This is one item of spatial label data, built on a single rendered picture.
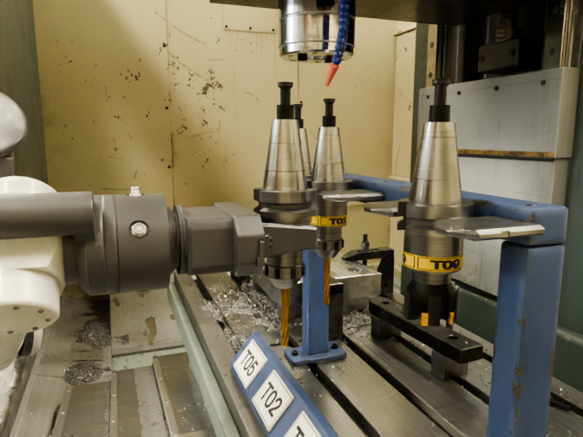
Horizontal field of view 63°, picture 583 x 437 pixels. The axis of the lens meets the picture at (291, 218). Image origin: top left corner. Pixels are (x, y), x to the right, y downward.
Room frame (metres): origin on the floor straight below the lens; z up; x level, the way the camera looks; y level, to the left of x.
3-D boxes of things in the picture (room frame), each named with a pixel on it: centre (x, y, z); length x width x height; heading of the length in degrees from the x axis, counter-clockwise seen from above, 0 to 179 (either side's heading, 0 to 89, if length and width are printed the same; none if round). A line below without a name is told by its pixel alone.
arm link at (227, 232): (0.44, 0.10, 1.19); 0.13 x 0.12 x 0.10; 20
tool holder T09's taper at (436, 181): (0.41, -0.12, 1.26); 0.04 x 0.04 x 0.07
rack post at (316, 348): (0.79, -0.04, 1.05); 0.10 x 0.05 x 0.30; 110
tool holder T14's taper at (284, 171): (0.48, 0.01, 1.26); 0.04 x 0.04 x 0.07
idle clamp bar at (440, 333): (0.80, -0.22, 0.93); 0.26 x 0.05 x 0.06; 25
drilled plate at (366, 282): (1.10, -0.04, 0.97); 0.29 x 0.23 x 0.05; 20
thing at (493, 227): (0.36, -0.14, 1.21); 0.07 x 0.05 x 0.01; 110
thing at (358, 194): (0.57, -0.07, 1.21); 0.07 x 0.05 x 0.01; 110
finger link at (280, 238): (0.44, 0.00, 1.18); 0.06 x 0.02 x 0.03; 110
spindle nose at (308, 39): (1.05, -0.05, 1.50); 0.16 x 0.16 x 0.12
